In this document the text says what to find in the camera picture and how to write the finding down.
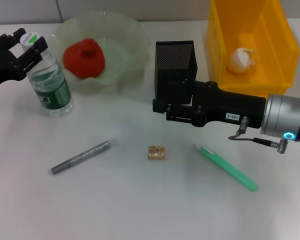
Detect clear green-label water bottle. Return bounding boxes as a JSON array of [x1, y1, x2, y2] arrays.
[[19, 31, 74, 118]]

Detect pale green glass fruit plate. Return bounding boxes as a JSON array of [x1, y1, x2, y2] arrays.
[[49, 11, 151, 95]]

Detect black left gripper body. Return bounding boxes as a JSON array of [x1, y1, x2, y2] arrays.
[[0, 33, 28, 92]]

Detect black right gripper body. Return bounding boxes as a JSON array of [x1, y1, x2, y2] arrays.
[[191, 80, 267, 129]]

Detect mint green pen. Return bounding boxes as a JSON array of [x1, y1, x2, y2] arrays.
[[191, 143, 259, 193]]

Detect silver glitter marker pen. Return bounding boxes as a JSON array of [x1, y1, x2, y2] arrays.
[[50, 138, 120, 175]]

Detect red-orange knitted toy orange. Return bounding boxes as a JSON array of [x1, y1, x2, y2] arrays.
[[62, 37, 106, 80]]

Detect yellow plastic bin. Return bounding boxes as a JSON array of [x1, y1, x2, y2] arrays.
[[206, 0, 300, 100]]

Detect black mesh pen holder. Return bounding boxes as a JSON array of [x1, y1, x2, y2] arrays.
[[154, 39, 199, 106]]

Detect right arm cable with connector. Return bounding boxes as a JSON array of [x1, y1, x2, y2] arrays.
[[227, 116, 291, 155]]

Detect white paper ball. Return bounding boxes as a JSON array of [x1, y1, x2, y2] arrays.
[[229, 47, 258, 74]]

